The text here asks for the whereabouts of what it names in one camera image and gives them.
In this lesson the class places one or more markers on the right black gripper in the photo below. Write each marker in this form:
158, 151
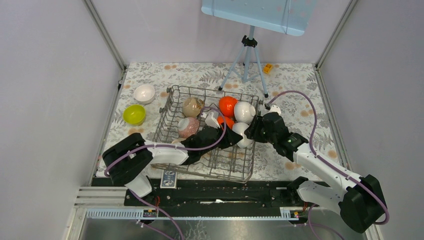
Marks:
252, 132

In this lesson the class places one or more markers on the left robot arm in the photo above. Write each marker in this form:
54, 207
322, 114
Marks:
126, 160

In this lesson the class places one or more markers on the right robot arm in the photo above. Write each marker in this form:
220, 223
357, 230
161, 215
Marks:
358, 200

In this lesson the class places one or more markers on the yellow-green bowl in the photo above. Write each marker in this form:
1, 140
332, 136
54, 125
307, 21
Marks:
134, 114

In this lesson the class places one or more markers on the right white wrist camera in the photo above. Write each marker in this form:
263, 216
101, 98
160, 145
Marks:
274, 109

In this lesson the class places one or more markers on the far orange bowl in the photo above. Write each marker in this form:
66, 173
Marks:
226, 106

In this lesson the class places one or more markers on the beige patterned bowl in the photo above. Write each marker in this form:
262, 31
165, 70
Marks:
192, 106
178, 140

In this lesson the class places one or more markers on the pink patterned bowl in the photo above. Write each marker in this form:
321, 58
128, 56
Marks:
187, 126

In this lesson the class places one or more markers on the near beige patterned bowl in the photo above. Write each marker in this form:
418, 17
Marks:
178, 140

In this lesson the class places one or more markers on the near orange bowl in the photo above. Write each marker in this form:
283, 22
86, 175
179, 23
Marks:
225, 120

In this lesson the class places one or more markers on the grey wire dish rack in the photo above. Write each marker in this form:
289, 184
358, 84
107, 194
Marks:
233, 164

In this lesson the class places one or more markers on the light blue board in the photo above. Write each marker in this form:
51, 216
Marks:
290, 17

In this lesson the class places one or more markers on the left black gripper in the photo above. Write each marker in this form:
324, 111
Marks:
232, 138

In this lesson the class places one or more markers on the white ribbed bowl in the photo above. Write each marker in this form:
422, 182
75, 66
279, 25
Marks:
244, 112
240, 128

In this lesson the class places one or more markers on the orange bowl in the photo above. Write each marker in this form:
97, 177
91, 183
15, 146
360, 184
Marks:
225, 120
226, 106

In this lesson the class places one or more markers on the far beige patterned bowl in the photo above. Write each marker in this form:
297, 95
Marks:
192, 106

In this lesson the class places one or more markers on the light blue tripod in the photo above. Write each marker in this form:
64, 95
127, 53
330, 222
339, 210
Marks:
249, 46

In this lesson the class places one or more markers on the floral tablecloth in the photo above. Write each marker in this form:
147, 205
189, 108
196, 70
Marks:
292, 87

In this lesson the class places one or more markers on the orange toy block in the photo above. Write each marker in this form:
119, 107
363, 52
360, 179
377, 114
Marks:
267, 68

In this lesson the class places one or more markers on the blue playing card box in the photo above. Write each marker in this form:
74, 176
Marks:
169, 179

